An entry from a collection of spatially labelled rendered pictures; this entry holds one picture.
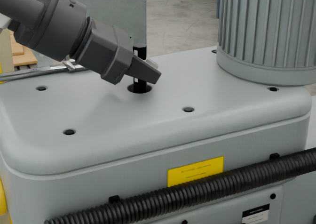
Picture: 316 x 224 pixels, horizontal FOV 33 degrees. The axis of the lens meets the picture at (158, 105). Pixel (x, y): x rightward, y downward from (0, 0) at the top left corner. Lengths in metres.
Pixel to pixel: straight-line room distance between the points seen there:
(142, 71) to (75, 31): 0.12
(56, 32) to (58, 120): 0.12
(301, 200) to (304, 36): 0.30
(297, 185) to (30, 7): 0.52
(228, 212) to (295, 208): 0.15
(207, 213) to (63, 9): 0.37
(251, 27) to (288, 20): 0.06
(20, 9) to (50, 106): 0.15
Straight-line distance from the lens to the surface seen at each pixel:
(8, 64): 2.62
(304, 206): 0.98
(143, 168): 0.72
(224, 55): 0.88
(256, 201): 0.88
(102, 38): 0.74
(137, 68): 0.78
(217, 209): 0.85
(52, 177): 0.69
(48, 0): 0.74
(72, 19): 0.74
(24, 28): 0.73
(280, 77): 0.84
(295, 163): 0.83
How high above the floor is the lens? 2.24
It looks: 27 degrees down
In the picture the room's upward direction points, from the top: straight up
